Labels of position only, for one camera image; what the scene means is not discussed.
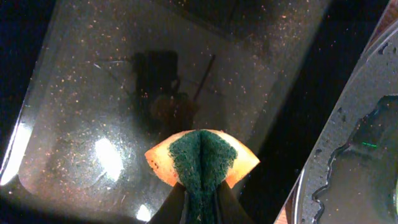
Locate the black rectangular tray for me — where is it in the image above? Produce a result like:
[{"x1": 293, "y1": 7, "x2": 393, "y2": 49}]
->
[{"x1": 1, "y1": 0, "x2": 388, "y2": 223}]

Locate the black round tray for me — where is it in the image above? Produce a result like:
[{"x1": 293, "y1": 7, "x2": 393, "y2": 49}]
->
[{"x1": 276, "y1": 1, "x2": 397, "y2": 224}]

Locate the green yellow sponge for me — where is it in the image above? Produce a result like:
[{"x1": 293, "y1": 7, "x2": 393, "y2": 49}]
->
[{"x1": 145, "y1": 129, "x2": 260, "y2": 223}]

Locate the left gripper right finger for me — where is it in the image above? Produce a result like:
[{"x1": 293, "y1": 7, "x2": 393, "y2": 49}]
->
[{"x1": 217, "y1": 181, "x2": 254, "y2": 224}]

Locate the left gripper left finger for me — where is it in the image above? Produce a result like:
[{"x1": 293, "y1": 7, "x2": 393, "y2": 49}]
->
[{"x1": 147, "y1": 183, "x2": 185, "y2": 224}]

